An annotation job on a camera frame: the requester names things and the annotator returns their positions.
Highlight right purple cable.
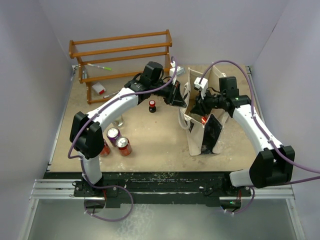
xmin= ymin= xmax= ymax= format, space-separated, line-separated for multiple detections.
xmin=201 ymin=59 xmax=320 ymax=216

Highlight cream canvas tote bag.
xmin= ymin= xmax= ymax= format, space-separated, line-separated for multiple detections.
xmin=178 ymin=68 xmax=229 ymax=156

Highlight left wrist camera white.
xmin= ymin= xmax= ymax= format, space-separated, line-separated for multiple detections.
xmin=169 ymin=66 xmax=186 ymax=82

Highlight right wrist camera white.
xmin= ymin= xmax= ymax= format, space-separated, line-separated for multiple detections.
xmin=193 ymin=77 xmax=208 ymax=99

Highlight purple soda can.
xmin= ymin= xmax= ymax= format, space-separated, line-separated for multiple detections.
xmin=106 ymin=127 xmax=122 ymax=147

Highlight clear bottle green cap left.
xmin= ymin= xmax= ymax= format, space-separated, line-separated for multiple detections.
xmin=112 ymin=115 xmax=124 ymax=128

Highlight green capped marker pen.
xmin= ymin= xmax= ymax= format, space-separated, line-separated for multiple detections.
xmin=87 ymin=63 xmax=112 ymax=71

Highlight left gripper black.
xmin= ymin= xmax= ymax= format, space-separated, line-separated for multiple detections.
xmin=150 ymin=79 xmax=187 ymax=108

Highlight white red eraser box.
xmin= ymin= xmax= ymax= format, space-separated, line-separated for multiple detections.
xmin=92 ymin=82 xmax=106 ymax=95

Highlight red can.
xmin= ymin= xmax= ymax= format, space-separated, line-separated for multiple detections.
xmin=99 ymin=139 xmax=111 ymax=158
xmin=201 ymin=116 xmax=208 ymax=125
xmin=115 ymin=136 xmax=132 ymax=157

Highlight purple capped marker pen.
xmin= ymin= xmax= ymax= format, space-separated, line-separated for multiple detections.
xmin=103 ymin=91 xmax=119 ymax=99

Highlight wooden shelf rack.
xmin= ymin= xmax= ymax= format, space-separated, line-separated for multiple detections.
xmin=68 ymin=29 xmax=173 ymax=105

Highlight purple cable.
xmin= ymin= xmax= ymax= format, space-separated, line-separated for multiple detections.
xmin=67 ymin=55 xmax=179 ymax=222
xmin=201 ymin=59 xmax=320 ymax=216

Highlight grey metal clips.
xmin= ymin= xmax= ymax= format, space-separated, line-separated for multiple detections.
xmin=82 ymin=70 xmax=88 ymax=79

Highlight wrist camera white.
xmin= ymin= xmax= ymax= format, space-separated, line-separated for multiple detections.
xmin=193 ymin=77 xmax=208 ymax=99
xmin=169 ymin=66 xmax=186 ymax=82

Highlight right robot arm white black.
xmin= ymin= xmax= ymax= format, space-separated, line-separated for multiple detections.
xmin=190 ymin=76 xmax=295 ymax=196

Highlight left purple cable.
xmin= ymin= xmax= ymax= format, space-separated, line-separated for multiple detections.
xmin=67 ymin=55 xmax=179 ymax=222

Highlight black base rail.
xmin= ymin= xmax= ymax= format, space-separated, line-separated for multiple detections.
xmin=72 ymin=171 xmax=251 ymax=208

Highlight red black stamp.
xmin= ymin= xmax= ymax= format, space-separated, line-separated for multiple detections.
xmin=148 ymin=100 xmax=157 ymax=113

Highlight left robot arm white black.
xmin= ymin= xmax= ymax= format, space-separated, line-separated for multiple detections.
xmin=69 ymin=57 xmax=187 ymax=196

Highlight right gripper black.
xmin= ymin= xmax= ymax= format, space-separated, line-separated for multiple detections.
xmin=190 ymin=88 xmax=226 ymax=117

